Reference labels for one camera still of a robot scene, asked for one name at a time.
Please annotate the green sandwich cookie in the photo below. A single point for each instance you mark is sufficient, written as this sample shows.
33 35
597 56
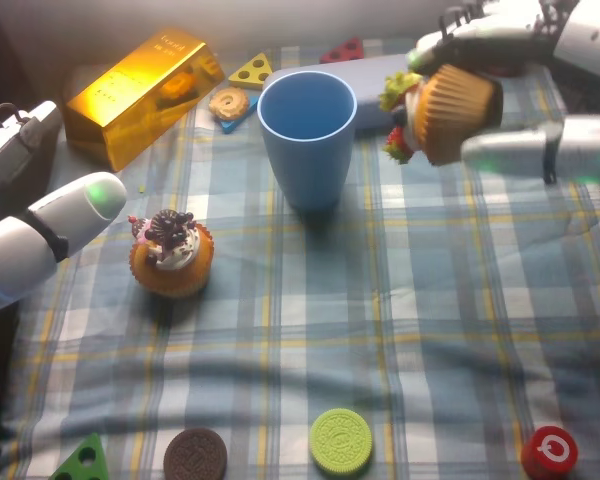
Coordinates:
341 441

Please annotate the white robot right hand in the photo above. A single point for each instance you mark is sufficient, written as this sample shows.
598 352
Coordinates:
510 35

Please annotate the gold bar box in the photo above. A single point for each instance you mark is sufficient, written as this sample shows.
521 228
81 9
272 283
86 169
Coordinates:
140 90

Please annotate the strawberry topped cupcake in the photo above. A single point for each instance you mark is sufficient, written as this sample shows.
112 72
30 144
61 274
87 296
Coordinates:
455 110

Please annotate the red triangle block with holes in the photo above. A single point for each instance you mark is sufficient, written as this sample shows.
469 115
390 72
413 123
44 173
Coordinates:
347 50

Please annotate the green triangle block with holes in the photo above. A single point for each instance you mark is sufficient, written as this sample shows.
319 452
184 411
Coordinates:
85 460

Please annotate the blue triangle block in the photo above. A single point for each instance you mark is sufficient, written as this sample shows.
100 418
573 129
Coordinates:
235 126

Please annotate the brown sandwich cookie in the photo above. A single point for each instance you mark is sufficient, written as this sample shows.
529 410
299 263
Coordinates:
195 455

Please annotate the red cylinder with white symbol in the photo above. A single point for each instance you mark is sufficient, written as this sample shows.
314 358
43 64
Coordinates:
549 452

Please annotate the blue plaid cloth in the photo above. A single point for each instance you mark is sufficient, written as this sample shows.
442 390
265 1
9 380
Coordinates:
330 340

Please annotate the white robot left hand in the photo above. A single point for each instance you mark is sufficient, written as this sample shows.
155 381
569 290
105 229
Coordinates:
40 235

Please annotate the tan swirl biscuit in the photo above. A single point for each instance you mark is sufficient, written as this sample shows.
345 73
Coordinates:
229 104

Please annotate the chocolate topped cupcake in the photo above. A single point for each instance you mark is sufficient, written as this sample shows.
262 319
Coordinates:
175 270

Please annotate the yellow triangle block with holes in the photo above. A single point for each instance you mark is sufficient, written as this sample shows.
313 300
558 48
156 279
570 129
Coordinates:
252 72

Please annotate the lilac glasses case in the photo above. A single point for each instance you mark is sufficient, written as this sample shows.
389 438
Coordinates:
370 75

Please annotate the blue plastic cup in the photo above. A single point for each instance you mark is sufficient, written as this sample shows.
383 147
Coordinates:
307 155

